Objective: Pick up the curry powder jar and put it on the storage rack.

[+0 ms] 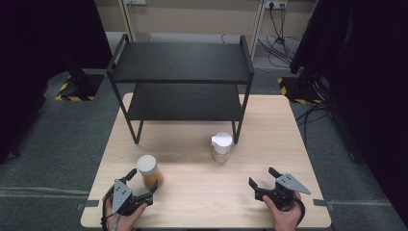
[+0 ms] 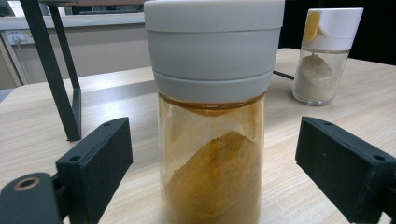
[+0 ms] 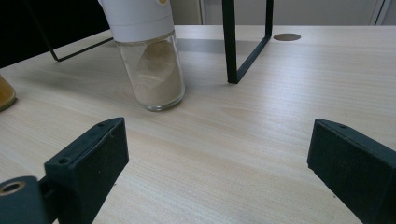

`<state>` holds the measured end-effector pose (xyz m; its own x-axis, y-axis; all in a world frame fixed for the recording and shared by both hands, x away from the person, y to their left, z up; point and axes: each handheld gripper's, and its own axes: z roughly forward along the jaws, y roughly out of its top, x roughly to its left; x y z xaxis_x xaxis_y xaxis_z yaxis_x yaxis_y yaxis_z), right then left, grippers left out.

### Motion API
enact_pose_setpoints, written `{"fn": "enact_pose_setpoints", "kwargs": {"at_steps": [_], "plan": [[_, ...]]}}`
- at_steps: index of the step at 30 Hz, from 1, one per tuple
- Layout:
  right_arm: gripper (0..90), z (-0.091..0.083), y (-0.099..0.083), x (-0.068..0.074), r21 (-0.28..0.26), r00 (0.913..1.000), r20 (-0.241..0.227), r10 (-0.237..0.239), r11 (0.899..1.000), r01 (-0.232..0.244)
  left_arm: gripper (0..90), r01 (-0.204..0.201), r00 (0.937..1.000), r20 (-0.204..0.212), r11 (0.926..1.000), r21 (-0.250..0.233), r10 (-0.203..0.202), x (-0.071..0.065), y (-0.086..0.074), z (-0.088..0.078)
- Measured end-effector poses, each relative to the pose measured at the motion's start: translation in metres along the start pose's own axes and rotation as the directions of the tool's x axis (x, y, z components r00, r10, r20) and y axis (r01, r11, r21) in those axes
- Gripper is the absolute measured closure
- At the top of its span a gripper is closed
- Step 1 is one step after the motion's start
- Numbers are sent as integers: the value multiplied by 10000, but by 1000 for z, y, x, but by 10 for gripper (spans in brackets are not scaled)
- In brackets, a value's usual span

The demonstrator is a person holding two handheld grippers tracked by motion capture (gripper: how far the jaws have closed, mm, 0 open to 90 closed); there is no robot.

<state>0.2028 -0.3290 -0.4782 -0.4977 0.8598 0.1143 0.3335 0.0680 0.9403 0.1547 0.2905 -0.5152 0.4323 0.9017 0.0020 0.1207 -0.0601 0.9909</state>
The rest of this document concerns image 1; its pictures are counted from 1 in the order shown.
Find black cables from wall outlet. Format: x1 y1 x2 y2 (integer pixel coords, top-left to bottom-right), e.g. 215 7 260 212
257 1 301 67

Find white metal frame post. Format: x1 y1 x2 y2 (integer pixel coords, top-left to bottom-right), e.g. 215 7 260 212
249 0 268 63
117 0 137 43

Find person's right hand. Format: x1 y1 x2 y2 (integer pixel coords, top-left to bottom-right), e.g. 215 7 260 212
262 192 304 231

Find black floor cables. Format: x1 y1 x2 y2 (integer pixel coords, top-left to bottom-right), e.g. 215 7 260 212
293 101 332 147

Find orange spice jar white lid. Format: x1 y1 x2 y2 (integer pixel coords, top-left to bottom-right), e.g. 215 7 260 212
136 154 166 191

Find black curtain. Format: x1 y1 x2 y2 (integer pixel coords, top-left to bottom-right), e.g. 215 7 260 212
290 0 408 227
0 0 114 166

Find person's left hand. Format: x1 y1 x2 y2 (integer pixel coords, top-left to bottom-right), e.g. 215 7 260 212
105 198 149 231

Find beige powder jar white cap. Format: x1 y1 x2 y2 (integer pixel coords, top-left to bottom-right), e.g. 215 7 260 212
210 131 234 165

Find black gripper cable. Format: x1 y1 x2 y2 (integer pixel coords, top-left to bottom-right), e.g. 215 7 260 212
293 195 307 225
100 187 117 231

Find white wall outlet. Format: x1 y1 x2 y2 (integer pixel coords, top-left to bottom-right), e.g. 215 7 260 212
264 0 289 10

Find stand base with striped tape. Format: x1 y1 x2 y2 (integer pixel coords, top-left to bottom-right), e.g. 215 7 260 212
55 70 106 102
277 68 324 106

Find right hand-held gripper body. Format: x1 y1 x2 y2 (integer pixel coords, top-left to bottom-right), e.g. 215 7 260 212
254 172 312 212

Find black two-tier shelf rack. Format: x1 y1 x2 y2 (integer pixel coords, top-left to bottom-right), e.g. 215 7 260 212
106 33 255 145

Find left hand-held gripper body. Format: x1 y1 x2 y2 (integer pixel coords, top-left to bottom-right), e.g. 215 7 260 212
110 178 154 217

